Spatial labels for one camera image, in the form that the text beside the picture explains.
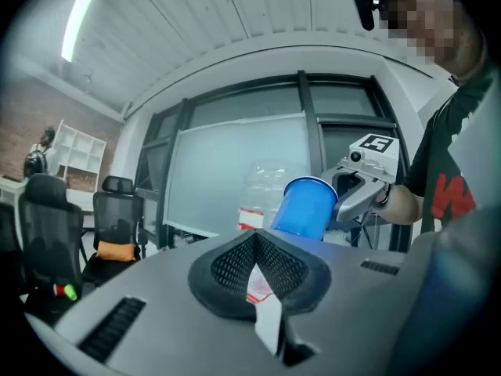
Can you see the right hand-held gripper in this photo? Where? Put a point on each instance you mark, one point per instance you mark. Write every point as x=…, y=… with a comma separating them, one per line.
x=373, y=157

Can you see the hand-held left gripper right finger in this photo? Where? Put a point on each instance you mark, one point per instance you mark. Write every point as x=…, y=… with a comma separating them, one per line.
x=313, y=284

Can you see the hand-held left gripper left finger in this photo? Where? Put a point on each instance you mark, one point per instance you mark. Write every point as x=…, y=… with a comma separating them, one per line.
x=203, y=278

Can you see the blue cup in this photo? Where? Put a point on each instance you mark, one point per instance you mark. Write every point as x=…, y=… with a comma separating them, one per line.
x=305, y=210

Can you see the person's right forearm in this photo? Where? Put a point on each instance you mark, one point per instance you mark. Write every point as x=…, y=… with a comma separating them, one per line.
x=399, y=206

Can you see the orange cushion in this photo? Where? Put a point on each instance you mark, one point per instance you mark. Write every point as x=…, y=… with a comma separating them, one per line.
x=116, y=251

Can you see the clear plastic water jug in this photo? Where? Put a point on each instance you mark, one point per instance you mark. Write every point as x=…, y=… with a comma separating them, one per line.
x=262, y=194

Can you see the person's black printed t-shirt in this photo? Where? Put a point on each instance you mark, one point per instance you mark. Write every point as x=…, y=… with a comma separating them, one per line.
x=442, y=171

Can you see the black mesh office chair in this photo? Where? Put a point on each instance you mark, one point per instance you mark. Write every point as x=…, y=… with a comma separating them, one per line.
x=117, y=218
x=51, y=229

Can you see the frosted glass panel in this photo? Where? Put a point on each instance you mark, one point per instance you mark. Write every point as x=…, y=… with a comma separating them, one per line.
x=219, y=171

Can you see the red and green toy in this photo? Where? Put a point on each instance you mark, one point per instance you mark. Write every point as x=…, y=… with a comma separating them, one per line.
x=65, y=290

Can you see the white cubby shelf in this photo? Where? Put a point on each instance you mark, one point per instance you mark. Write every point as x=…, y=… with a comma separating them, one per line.
x=80, y=155

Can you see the person's head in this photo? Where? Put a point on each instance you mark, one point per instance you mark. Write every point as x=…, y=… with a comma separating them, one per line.
x=426, y=18

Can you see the long ceiling light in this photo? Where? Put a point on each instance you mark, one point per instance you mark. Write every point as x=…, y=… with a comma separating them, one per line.
x=77, y=24

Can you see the black window frame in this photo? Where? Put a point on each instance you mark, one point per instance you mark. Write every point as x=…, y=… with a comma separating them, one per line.
x=311, y=108

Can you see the black head camera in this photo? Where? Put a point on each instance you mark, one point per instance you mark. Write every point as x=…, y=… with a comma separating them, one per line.
x=366, y=4

